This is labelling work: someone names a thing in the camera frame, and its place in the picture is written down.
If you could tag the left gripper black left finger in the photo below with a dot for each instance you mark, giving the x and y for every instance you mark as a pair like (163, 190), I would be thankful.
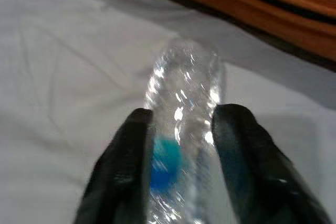
(118, 171)

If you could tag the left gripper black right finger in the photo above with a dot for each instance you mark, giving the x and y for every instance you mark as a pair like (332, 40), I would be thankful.
(252, 171)

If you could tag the clear plastic water bottle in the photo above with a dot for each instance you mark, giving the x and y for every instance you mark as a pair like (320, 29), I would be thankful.
(183, 90)

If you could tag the light grey duvet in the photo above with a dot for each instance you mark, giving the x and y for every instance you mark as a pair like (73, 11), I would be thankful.
(52, 77)

